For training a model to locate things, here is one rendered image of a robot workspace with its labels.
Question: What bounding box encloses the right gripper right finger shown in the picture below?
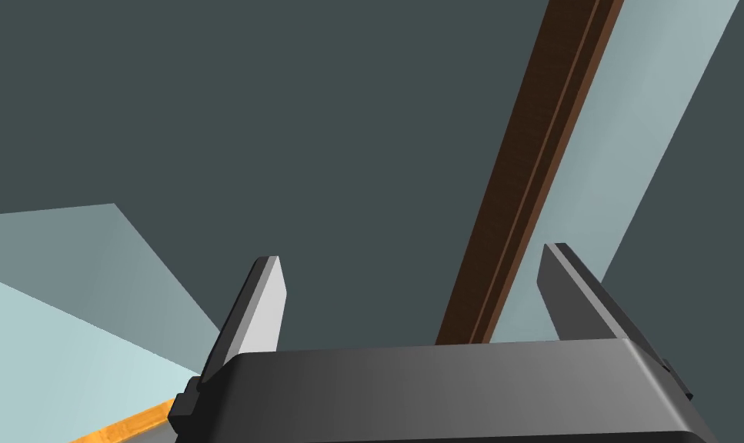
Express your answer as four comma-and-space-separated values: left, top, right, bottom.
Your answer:
535, 241, 694, 402

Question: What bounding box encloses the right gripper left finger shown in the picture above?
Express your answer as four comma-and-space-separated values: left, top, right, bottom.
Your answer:
197, 255, 288, 384

